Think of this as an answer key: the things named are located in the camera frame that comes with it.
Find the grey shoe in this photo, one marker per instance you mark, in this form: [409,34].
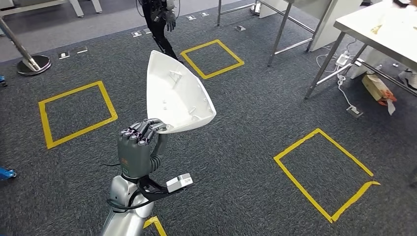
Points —
[409,78]

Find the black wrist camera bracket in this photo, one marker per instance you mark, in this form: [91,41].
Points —
[153,192]

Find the white panel desk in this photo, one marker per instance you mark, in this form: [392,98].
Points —
[325,26]

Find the metal floor socket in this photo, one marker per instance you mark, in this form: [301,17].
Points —
[204,14]
[137,34]
[81,50]
[147,31]
[354,111]
[64,55]
[191,17]
[240,28]

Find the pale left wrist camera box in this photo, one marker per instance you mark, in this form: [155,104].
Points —
[179,183]

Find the steel frame table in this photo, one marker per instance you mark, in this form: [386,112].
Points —
[281,32]

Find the yellow floor tape square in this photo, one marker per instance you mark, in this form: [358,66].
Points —
[198,46]
[156,223]
[303,190]

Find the white table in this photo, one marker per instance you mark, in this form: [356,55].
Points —
[32,4]

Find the yellow tape rectangle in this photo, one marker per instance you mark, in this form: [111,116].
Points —
[376,30]

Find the chrome stanchion with round base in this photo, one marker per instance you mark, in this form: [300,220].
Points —
[34,65]

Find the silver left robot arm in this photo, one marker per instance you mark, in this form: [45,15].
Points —
[123,224]

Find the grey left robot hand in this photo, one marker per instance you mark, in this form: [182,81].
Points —
[135,156]

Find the white plastic shell part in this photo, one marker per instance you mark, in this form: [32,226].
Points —
[176,94]

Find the white power strip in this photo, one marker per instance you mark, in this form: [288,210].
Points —
[342,59]

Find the white paper tag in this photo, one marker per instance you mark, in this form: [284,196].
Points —
[391,107]

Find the black humanoid robot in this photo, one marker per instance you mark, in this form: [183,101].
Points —
[158,29]

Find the brown cardboard box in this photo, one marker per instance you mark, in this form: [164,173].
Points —
[373,86]

